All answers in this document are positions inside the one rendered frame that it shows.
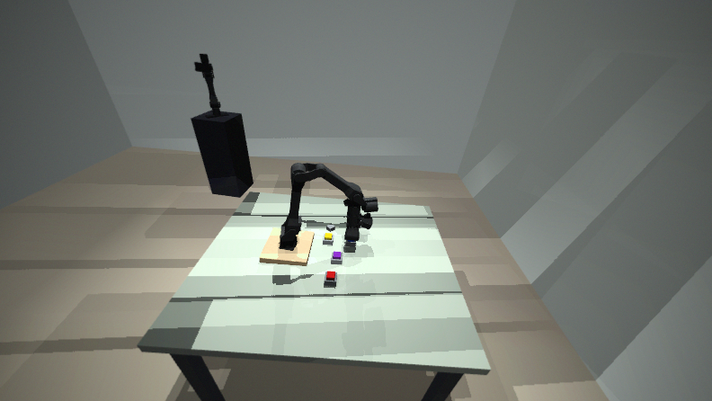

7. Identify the red button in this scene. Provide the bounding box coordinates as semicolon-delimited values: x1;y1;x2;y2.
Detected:
325;271;337;286

